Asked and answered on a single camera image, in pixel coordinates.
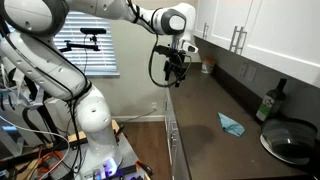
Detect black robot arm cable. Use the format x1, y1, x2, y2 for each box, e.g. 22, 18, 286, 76
128, 0, 193, 89

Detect silver base cabinet door handle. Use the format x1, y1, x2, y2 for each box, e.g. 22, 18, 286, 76
170, 137, 179, 163

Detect wide white upper cabinet door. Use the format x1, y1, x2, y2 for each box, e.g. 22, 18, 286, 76
209, 0, 263, 51

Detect thin grey wall cord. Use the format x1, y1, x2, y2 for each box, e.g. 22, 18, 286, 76
113, 109, 157, 123

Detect orange handled tool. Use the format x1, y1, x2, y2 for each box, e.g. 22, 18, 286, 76
134, 159, 154, 177

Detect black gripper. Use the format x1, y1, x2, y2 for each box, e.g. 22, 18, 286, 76
163, 54, 187, 88

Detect dark green glass bottle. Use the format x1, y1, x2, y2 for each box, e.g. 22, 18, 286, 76
255, 78, 288, 122

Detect silver upper cabinet handle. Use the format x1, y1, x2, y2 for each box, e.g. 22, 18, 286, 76
229, 25, 240, 53
202, 22, 210, 41
237, 28, 248, 55

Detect white wall switch plate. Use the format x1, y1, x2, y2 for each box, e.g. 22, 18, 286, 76
238, 62, 249, 78

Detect white window blinds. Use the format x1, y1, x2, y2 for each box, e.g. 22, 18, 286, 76
53, 11, 120, 78

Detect blue cloth towel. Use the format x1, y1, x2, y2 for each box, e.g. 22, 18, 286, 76
217, 112, 246, 138

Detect black stand with white straps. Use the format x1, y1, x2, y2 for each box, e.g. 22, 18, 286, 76
0, 56, 51, 113

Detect black pan with glass lid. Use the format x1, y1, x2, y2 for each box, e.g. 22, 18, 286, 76
259, 117, 319, 166

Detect white wall outlet plate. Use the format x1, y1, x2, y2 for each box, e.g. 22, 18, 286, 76
245, 64, 258, 83

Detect white base cabinet unit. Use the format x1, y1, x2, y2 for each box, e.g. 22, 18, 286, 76
164, 88, 193, 180

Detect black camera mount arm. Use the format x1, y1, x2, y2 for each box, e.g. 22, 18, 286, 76
59, 34, 101, 54

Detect metal robot base platform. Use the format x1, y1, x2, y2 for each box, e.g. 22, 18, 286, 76
49, 119, 153, 180

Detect silver drawer handle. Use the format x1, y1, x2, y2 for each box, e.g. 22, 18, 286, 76
170, 121, 179, 134

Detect orange cable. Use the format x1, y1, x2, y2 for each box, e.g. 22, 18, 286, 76
35, 150, 65, 174

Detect narrow white upper cabinet door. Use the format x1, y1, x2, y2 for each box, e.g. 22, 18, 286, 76
194, 0, 219, 40

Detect black stereo camera bar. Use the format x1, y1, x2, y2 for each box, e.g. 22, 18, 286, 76
79, 27, 108, 36

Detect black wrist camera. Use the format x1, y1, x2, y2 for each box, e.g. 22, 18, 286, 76
153, 44, 179, 58

